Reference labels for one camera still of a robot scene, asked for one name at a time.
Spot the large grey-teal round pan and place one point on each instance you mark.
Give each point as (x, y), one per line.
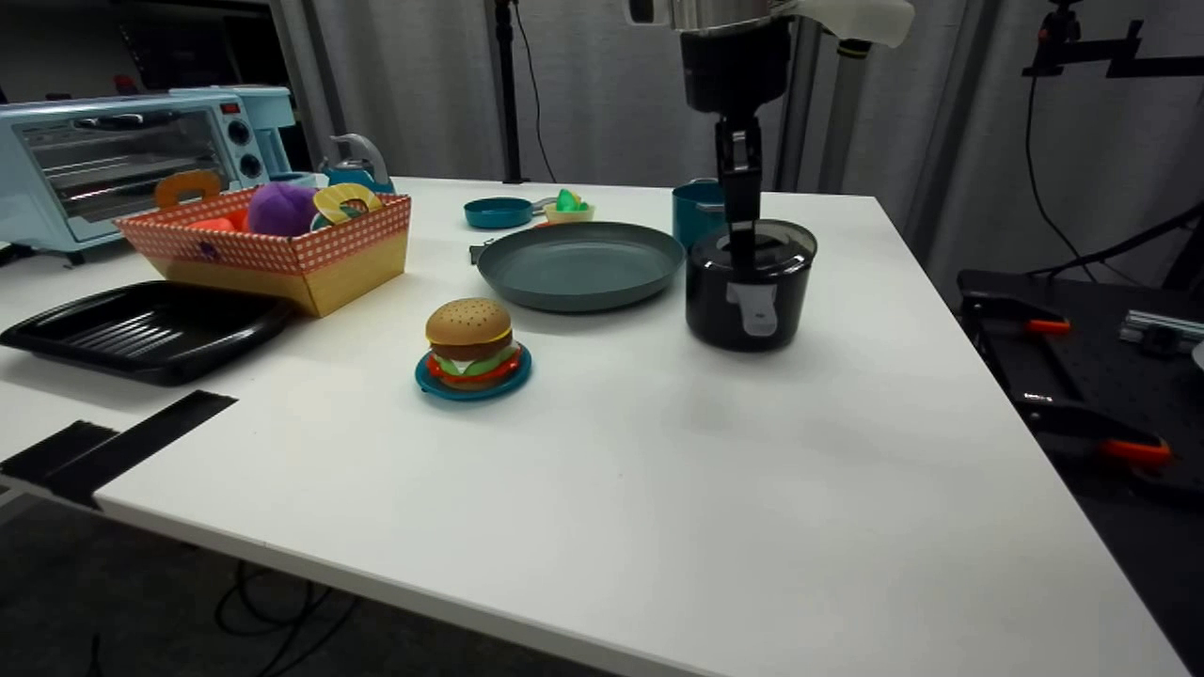
(577, 267)

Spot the small teal bowl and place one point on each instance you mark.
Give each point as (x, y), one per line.
(499, 213)

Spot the brown toy donut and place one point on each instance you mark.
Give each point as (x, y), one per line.
(174, 190)

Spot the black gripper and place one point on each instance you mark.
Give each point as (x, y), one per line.
(736, 70)

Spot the black orange clamp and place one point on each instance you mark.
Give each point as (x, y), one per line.
(1037, 320)
(1115, 443)

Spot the orange yellow cardboard basket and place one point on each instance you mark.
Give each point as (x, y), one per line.
(314, 256)

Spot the black tape strip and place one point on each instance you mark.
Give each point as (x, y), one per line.
(50, 455)
(163, 421)

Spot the small blue plate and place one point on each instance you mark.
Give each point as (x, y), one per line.
(435, 382)

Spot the toy taco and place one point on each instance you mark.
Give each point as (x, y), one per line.
(570, 204)

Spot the black side table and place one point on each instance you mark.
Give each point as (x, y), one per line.
(1129, 530)

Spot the black tripod pole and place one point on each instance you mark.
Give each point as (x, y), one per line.
(504, 87)

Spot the light blue toaster oven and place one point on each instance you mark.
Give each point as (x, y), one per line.
(114, 165)

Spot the blue grey toy kettle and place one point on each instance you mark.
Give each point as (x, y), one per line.
(360, 155)

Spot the purple toy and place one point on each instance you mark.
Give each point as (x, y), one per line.
(281, 209)

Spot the toy burger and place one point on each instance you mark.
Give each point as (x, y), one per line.
(467, 342)

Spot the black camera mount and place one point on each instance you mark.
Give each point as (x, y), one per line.
(1094, 47)

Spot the grey backdrop curtain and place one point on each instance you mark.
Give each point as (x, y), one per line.
(605, 87)

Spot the black baking tray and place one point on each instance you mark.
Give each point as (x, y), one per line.
(124, 332)

